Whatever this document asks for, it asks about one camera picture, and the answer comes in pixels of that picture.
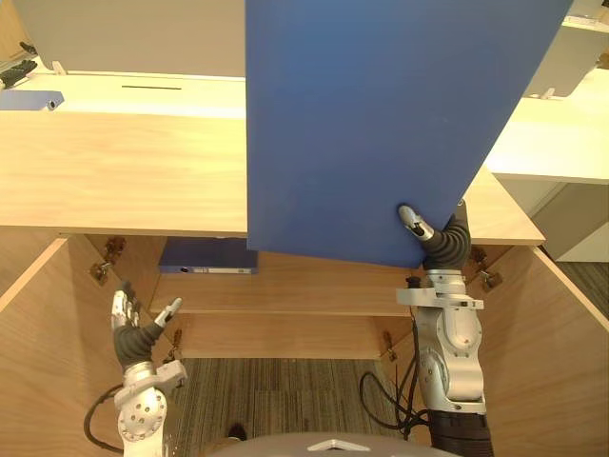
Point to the wooden office cabinet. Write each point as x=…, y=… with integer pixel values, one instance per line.
x=143, y=162

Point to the grey desk partition panel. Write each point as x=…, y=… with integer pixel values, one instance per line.
x=138, y=35

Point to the right wooden cabinet door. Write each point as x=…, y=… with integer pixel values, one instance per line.
x=542, y=352

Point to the left wooden cabinet door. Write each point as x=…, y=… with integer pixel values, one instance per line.
x=47, y=343

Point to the white partition bracket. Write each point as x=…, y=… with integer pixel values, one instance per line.
x=58, y=67
x=547, y=93

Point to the wooden cabinet door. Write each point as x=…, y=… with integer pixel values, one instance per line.
x=47, y=343
x=542, y=352

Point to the brass door hinge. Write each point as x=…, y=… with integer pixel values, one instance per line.
x=389, y=347
x=484, y=271
x=174, y=346
x=105, y=266

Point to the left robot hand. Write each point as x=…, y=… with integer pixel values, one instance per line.
x=131, y=328

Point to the blue binder with spine label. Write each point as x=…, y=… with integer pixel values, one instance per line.
x=209, y=259

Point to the black keyboard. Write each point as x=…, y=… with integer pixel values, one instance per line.
x=16, y=69

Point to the large blue folder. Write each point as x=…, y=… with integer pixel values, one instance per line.
x=352, y=128

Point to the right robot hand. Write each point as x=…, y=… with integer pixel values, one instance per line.
x=442, y=238

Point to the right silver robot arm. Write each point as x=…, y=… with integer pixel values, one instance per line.
x=447, y=352

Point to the white desk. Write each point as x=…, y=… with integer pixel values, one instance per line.
x=556, y=138

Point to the wooden cabinet shelf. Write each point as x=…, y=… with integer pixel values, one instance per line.
x=280, y=297

